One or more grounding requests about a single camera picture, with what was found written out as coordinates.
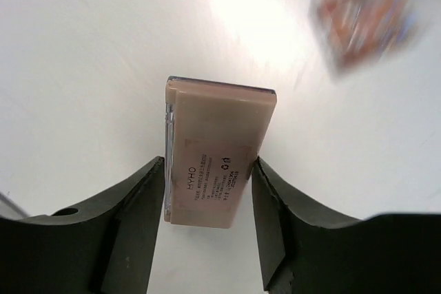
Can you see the clear eyeshadow palette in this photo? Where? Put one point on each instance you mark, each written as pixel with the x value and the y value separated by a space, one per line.
pixel 356 31

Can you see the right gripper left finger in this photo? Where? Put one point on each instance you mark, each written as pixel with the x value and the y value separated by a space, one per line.
pixel 104 244

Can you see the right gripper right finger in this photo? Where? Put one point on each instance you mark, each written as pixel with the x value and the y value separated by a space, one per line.
pixel 307 247

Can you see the peach rectangular palette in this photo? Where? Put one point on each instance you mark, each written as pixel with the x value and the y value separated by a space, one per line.
pixel 213 134

